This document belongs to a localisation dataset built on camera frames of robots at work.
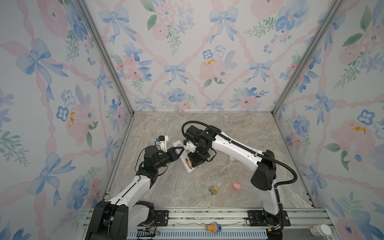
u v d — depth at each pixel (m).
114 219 0.41
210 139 0.56
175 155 0.73
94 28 0.75
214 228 0.69
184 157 0.78
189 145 0.75
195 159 0.68
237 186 0.83
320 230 0.65
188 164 0.78
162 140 0.75
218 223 0.73
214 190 0.80
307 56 0.86
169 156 0.72
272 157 0.51
